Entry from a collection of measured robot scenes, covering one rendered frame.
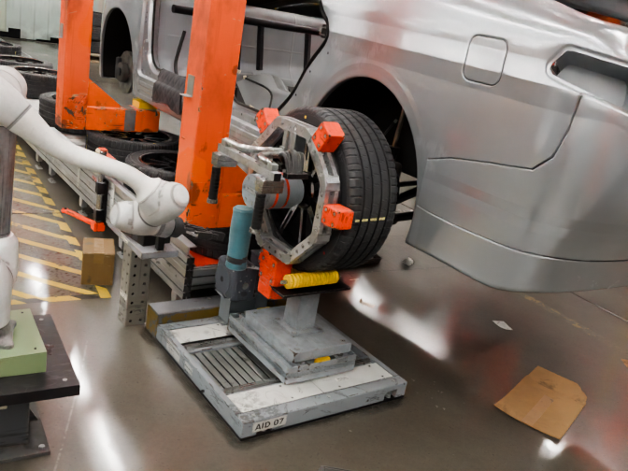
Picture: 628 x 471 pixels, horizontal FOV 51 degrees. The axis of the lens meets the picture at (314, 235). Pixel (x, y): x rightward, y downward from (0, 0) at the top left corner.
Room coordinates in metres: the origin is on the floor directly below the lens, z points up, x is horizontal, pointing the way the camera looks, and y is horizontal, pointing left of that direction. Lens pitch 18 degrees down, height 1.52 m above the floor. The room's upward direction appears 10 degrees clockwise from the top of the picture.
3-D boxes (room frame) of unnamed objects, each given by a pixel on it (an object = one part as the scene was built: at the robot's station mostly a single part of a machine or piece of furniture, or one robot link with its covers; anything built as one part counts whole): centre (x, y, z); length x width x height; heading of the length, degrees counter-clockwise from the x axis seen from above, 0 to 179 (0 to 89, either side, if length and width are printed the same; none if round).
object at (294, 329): (2.63, 0.00, 0.32); 0.40 x 0.30 x 0.28; 38
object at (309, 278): (2.49, -0.02, 0.51); 0.29 x 0.06 x 0.06; 128
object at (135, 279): (2.83, 0.79, 0.21); 0.10 x 0.10 x 0.42; 38
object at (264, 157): (2.37, 0.17, 1.03); 0.19 x 0.18 x 0.11; 128
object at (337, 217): (2.28, -0.07, 0.85); 0.09 x 0.08 x 0.07; 38
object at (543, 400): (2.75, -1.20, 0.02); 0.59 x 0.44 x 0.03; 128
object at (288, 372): (2.66, 0.02, 0.13); 0.50 x 0.36 x 0.10; 38
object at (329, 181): (2.52, 0.13, 0.85); 0.54 x 0.07 x 0.54; 38
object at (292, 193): (2.48, 0.19, 0.85); 0.21 x 0.14 x 0.14; 128
